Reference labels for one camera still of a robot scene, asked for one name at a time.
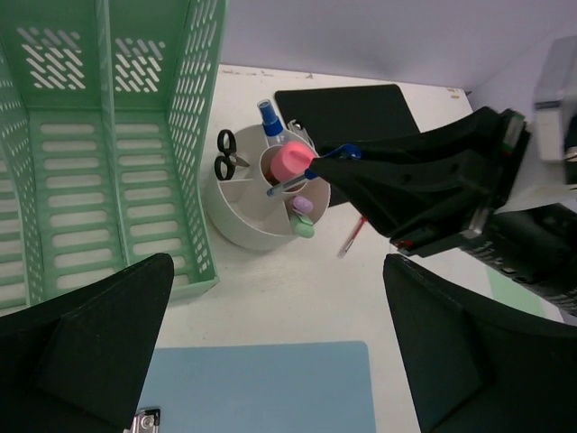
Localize blue pen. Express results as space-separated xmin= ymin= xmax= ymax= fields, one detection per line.
xmin=266 ymin=143 xmax=362 ymax=198

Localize red pen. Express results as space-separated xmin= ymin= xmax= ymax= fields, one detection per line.
xmin=337 ymin=216 xmax=367 ymax=259

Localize blue clipboard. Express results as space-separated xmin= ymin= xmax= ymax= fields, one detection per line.
xmin=139 ymin=341 xmax=376 ymax=432

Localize white round desk organizer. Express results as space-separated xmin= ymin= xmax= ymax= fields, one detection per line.
xmin=203 ymin=124 xmax=331 ymax=251

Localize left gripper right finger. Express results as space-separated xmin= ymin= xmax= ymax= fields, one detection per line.
xmin=383 ymin=254 xmax=576 ymax=432

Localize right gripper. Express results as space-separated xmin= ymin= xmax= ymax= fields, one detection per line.
xmin=308 ymin=106 xmax=577 ymax=272

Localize green mesh file organizer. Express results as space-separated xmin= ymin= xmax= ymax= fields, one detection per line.
xmin=1 ymin=1 xmax=227 ymax=312

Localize purple highlighter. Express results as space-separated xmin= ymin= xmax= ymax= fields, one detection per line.
xmin=291 ymin=196 xmax=314 ymax=215

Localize black clipboard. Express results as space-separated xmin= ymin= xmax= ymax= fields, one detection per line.
xmin=275 ymin=85 xmax=419 ymax=149

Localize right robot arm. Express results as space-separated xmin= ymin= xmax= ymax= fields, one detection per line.
xmin=311 ymin=107 xmax=576 ymax=314

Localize black handled scissors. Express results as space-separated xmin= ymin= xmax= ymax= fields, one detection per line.
xmin=214 ymin=129 xmax=250 ymax=181

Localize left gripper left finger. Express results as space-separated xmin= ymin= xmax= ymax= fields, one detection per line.
xmin=1 ymin=253 xmax=174 ymax=432

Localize green clipboard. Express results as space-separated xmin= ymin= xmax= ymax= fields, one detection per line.
xmin=487 ymin=268 xmax=563 ymax=323

